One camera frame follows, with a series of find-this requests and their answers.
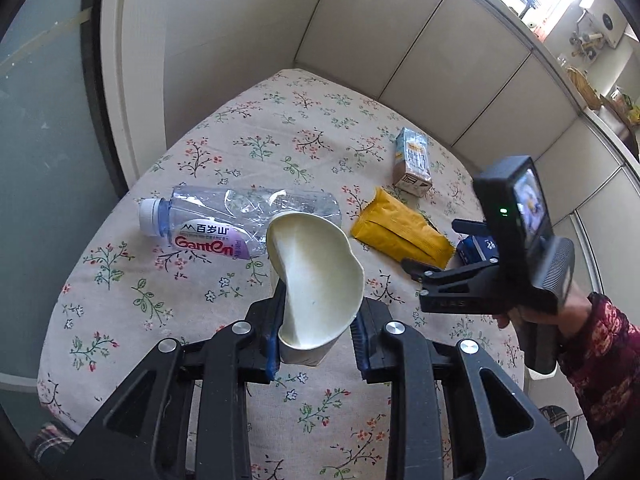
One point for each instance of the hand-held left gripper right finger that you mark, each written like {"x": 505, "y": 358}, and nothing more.
{"x": 357, "y": 345}

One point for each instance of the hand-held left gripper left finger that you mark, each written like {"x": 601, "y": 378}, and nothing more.
{"x": 272, "y": 345}

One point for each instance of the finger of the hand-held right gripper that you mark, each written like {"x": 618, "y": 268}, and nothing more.
{"x": 440, "y": 267}
{"x": 467, "y": 227}

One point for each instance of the blue cardboard box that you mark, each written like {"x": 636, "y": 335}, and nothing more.
{"x": 472, "y": 250}

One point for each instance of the crushed white paper cup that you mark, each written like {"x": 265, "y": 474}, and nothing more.
{"x": 315, "y": 280}

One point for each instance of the person's right forearm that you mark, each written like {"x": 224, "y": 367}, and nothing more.
{"x": 605, "y": 370}

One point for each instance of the person's right hand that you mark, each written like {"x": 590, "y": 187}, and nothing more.
{"x": 572, "y": 310}

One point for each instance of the yellow packet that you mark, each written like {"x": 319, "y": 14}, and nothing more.
{"x": 395, "y": 230}

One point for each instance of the light blue milk carton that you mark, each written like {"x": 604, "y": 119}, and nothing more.
{"x": 412, "y": 160}

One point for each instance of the floral tablecloth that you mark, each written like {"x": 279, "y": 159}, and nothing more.
{"x": 165, "y": 310}

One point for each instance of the clear plastic water bottle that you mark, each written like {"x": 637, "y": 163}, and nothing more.
{"x": 210, "y": 220}

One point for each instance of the wicker basket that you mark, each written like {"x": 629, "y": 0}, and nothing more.
{"x": 585, "y": 87}

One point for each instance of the white kitchen cabinets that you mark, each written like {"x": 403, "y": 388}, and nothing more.
{"x": 450, "y": 60}

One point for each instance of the white water heater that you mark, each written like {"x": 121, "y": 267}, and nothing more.
{"x": 602, "y": 27}

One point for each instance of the frosted glass sliding door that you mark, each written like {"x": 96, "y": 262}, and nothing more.
{"x": 45, "y": 160}

